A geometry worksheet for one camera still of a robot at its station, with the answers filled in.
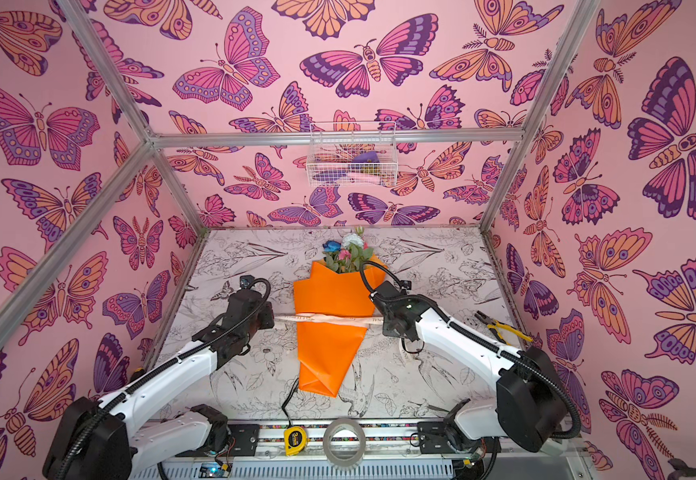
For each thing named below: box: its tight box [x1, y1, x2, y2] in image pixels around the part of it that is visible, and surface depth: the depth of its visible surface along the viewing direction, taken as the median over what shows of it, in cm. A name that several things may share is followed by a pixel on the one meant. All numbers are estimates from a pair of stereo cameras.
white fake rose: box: [342, 233, 364, 248], surface depth 108 cm
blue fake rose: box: [322, 240, 341, 252], surface depth 112 cm
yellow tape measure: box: [281, 378, 309, 457], surface depth 74 cm
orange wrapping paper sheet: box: [294, 261, 387, 398], surface depth 90 cm
